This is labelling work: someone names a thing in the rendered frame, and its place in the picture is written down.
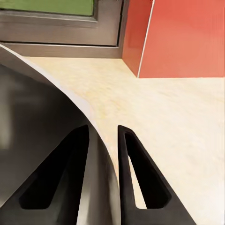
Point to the fixed window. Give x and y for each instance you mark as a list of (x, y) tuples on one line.
[(64, 28)]

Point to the paper coffee filter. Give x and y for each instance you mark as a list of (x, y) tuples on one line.
[(37, 112)]

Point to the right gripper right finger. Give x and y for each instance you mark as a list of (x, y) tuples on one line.
[(163, 205)]

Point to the countertop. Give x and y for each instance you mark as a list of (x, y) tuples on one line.
[(180, 124), (214, 86)]

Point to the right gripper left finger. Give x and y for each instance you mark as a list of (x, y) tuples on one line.
[(51, 194)]

